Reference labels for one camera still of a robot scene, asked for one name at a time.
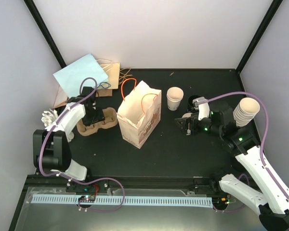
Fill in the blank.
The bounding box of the light blue paper bag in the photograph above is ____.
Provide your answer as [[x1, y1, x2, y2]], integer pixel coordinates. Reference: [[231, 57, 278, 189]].
[[53, 53, 108, 98]]

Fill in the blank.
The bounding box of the brown kraft paper bag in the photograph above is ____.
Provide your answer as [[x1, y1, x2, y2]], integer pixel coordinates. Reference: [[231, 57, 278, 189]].
[[53, 63, 120, 108]]

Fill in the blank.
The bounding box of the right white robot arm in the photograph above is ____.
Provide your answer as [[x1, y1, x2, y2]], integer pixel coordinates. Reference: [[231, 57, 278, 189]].
[[175, 97, 289, 231]]

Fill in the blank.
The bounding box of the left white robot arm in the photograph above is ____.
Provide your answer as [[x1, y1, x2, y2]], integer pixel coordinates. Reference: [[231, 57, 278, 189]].
[[33, 87, 104, 192]]

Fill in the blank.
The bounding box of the black paper coffee cup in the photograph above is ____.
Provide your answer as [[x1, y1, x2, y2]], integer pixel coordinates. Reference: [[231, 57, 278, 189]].
[[187, 95, 205, 112]]

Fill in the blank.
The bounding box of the white paper coffee cup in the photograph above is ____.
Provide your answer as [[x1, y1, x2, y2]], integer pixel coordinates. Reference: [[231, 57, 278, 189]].
[[182, 113, 198, 135]]

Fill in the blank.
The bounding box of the cream bear paper bag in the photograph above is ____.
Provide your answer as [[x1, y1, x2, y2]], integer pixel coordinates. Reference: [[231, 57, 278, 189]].
[[117, 78, 162, 149]]

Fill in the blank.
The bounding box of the cardboard cup carrier tray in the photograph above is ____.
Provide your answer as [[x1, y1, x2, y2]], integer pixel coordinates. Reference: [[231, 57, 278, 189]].
[[76, 107, 119, 136]]

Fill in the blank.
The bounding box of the stack of white cups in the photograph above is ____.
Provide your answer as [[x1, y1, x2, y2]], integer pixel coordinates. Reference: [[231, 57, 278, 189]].
[[233, 97, 260, 127]]

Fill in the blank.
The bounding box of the white plastic cutlery bunch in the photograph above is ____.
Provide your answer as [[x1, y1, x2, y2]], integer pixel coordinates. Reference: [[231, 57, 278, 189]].
[[41, 109, 58, 127]]

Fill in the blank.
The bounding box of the light blue cable chain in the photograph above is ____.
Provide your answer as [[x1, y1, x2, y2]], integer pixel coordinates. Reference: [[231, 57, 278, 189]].
[[31, 193, 214, 209]]

